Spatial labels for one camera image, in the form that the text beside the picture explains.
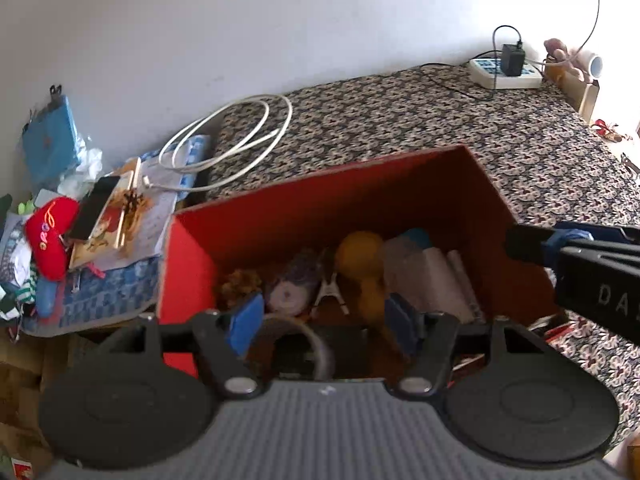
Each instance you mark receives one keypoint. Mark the red white small toy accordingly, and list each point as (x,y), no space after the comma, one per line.
(607,130)

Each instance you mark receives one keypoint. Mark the brown cardboard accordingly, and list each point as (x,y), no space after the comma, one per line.
(25,400)

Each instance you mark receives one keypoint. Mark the yellow rubber toy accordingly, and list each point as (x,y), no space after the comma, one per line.
(360,257)

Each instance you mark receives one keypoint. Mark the small blue object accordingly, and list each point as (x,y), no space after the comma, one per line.
(417,237)

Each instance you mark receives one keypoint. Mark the red cardboard box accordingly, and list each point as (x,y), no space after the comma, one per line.
(325,200)

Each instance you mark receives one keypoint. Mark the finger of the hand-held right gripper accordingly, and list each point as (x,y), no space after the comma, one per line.
(530,245)

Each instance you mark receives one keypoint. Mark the floral patterned blanket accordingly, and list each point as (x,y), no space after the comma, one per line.
(400,120)

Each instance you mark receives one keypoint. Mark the black charger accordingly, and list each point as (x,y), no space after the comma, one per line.
(512,60)

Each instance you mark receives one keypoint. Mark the blue patterned mat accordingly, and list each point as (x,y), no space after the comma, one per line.
(115,285)

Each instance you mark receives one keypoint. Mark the gold edged picture book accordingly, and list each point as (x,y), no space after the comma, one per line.
(107,232)

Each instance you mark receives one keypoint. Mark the metal clip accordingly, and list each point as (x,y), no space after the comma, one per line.
(327,290)

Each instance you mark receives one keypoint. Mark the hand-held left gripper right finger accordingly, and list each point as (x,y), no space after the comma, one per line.
(402,322)

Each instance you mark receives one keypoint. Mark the white power strip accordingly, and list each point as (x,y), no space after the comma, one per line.
(482,75)

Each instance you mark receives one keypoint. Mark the blue pouch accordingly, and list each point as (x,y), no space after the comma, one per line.
(50,140)

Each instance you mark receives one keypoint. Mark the pink plush toy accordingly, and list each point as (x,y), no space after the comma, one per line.
(557,50)

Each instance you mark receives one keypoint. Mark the white plastic bag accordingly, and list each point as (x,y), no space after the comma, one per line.
(87,162)

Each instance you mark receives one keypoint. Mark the white cup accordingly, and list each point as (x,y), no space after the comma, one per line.
(595,64)

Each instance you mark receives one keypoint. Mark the striped cloth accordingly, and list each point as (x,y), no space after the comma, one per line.
(12,280)

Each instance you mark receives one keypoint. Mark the wide tape roll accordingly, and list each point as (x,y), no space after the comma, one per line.
(320,342)

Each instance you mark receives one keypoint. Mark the clear plastic case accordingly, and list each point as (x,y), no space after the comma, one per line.
(430,280)

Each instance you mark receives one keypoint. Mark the red heart plush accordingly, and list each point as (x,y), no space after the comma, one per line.
(50,232)

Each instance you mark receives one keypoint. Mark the black phone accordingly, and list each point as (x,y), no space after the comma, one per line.
(95,207)

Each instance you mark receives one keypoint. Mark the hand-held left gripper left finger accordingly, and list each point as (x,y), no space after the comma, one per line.
(247,322)

